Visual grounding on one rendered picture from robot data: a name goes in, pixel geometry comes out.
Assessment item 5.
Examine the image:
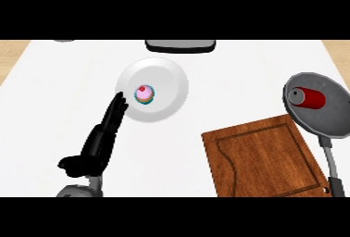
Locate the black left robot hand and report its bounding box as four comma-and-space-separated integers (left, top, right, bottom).
58, 91, 130, 179

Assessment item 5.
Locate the red can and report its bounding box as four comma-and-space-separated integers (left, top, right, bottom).
287, 86, 327, 110

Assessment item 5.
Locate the grey and black appliance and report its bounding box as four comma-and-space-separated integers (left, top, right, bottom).
143, 40, 217, 55

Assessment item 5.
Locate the brown wooden cutting board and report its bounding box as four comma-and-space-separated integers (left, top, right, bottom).
201, 113, 334, 198

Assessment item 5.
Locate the grey frying pan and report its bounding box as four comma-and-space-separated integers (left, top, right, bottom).
282, 71, 350, 198

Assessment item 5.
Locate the white round plate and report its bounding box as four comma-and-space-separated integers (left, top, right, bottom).
115, 56, 191, 123

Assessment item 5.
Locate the pink frosted cupcake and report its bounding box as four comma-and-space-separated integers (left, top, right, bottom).
135, 84, 157, 106

